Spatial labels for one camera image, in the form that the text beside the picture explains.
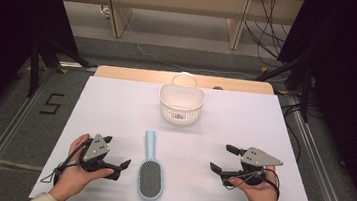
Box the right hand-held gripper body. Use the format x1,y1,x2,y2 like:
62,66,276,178
224,144,286,190

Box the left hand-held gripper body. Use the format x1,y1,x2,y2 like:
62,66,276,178
77,132,120,176

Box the light blue hairbrush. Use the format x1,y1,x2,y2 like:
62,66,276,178
135,129,170,201

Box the white plastic basket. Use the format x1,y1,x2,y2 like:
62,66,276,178
156,71,208,128

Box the person's right hand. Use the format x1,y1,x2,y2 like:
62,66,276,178
225,161,288,201

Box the person's left hand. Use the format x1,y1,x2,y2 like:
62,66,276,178
47,130,118,201

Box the light wooden table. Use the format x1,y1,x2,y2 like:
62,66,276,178
94,64,277,97

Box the black tripod stand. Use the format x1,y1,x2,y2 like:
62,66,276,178
25,35,100,105
251,52,317,124

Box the dark curtain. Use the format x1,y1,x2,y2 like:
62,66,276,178
261,0,357,201
0,0,85,145

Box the light wooden desk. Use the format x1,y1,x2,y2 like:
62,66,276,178
48,0,306,58

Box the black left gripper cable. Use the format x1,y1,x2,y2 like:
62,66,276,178
40,134,94,189

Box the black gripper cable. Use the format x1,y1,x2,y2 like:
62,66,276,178
260,168,283,201
40,134,94,189

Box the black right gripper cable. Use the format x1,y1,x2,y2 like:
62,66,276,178
260,168,283,201

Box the metal floor rail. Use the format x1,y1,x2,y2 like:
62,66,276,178
0,61,58,201
276,94,357,201

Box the white floor cable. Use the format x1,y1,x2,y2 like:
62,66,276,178
119,17,292,85

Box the bundle of black cables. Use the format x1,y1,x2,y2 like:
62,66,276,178
240,0,297,70

